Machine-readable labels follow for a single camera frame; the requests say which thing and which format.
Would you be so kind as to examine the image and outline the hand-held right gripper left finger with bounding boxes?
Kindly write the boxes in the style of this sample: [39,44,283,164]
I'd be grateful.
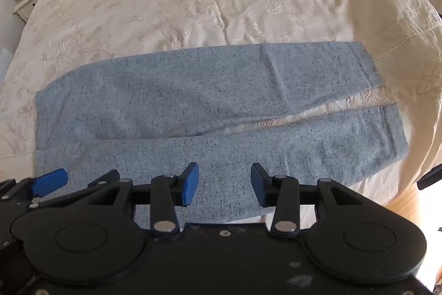
[83,163,200,235]

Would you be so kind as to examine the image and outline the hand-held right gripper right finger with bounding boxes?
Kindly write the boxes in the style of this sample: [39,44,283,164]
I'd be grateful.
[251,163,378,235]

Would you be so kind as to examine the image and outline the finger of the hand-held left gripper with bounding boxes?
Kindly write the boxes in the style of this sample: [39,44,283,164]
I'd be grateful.
[0,169,69,210]
[87,169,120,186]

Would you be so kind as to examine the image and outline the grey-blue speckled pants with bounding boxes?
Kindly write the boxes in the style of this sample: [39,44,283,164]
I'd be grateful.
[35,42,409,225]

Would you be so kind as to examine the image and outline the black object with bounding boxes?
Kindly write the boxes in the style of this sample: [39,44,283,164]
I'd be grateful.
[417,164,442,191]

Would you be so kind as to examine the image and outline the cream embroidered bedspread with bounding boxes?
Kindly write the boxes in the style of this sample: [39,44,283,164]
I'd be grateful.
[0,0,442,221]

